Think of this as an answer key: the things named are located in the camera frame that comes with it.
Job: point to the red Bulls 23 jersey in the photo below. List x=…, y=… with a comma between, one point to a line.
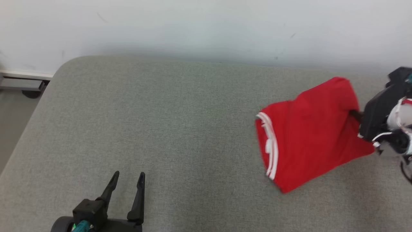
x=309, y=135

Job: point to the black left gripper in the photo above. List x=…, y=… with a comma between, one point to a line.
x=96, y=216

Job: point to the black caster wheel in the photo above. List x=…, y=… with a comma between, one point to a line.
x=31, y=94

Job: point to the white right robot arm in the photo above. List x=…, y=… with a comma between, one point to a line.
x=400, y=129

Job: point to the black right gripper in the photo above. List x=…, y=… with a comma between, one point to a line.
x=379, y=106

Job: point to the grey metal furniture frame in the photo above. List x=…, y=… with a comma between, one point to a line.
x=19, y=82

